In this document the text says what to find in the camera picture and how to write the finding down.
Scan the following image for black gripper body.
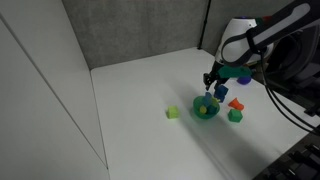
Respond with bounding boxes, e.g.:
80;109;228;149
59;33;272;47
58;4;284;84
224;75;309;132
203;64;228;88

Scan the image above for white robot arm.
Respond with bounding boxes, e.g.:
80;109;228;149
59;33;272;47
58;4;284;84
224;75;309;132
203;0;320;90

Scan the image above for green plastic bowl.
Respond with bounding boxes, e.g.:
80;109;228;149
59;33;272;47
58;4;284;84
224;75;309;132
193;96;220;119

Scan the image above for dark blue block toy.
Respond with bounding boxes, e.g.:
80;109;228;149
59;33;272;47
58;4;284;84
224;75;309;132
214;85;228;103

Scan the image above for yellow spiky toy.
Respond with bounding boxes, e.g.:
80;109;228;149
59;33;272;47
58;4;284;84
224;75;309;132
199;105;207;114

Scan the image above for purple ball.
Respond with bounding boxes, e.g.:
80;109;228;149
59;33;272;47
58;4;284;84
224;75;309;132
237;76;252;85

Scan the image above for orange toy figure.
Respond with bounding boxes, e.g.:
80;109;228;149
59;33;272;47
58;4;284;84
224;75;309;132
228;98;244;111

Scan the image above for green cube toy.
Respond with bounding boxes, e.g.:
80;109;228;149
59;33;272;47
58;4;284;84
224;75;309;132
228;109;243;123

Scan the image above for lime green cube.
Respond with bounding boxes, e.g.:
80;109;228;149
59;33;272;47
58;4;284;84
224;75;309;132
167;106;179;119

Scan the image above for black tripod stand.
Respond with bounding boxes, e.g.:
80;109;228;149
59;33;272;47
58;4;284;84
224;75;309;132
197;0;212;50

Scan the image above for black clamp base board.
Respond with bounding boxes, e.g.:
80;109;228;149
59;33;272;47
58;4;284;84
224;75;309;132
253;134;320;180

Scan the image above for green plastic mount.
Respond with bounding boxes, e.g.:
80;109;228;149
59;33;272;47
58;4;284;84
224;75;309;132
218;66;252;78

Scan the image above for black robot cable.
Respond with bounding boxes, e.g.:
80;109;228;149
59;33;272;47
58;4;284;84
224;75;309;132
259;49;320;134

